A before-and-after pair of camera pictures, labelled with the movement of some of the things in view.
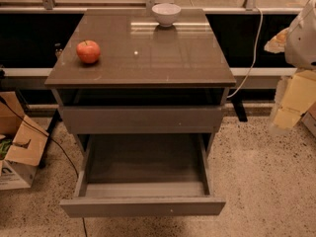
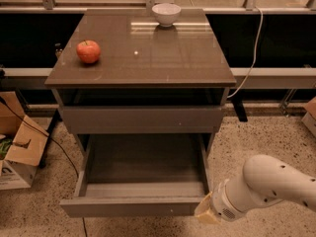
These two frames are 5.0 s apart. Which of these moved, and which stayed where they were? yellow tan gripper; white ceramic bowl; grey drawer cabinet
Moved: yellow tan gripper
Stayed: white ceramic bowl; grey drawer cabinet
